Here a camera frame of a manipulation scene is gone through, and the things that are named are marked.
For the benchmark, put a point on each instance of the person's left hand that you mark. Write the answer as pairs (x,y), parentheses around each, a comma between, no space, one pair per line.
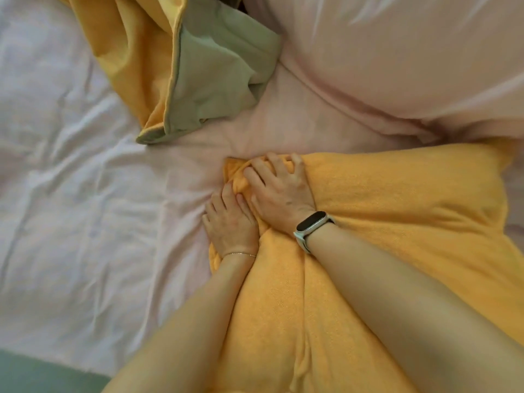
(229,229)

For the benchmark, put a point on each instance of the person's right hand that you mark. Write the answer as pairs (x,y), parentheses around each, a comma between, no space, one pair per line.
(282,192)

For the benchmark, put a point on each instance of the grey and orange pillowcase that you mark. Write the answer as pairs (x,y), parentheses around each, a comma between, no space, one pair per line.
(409,208)
(143,57)

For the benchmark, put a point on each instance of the pink bed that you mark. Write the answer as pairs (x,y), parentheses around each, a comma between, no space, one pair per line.
(82,200)

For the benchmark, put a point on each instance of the person's left forearm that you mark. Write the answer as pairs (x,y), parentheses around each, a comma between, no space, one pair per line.
(176,335)

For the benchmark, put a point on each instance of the person's right forearm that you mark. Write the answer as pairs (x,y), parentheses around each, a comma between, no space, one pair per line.
(417,315)

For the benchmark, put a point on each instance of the white smartwatch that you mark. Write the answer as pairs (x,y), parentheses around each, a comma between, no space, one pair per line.
(305,235)

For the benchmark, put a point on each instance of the pink ruffled duvet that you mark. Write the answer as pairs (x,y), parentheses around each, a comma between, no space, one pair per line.
(409,57)

